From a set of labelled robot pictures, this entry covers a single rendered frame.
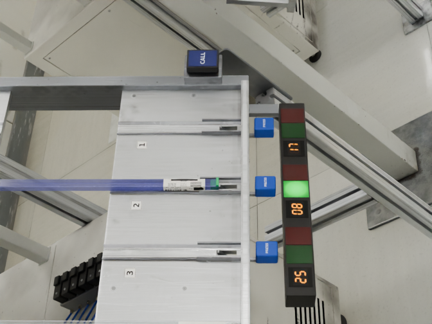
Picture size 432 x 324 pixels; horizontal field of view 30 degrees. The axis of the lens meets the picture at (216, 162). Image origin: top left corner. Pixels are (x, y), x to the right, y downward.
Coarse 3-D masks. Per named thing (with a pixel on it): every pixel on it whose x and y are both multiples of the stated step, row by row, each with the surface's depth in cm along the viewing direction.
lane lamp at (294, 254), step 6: (288, 246) 112; (294, 246) 112; (300, 246) 112; (306, 246) 112; (288, 252) 111; (294, 252) 111; (300, 252) 111; (306, 252) 111; (288, 258) 110; (294, 258) 110; (300, 258) 110; (306, 258) 110
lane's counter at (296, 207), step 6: (288, 204) 116; (294, 204) 116; (300, 204) 116; (306, 204) 116; (288, 210) 115; (294, 210) 115; (300, 210) 115; (306, 210) 115; (288, 216) 115; (294, 216) 115; (300, 216) 115; (306, 216) 115
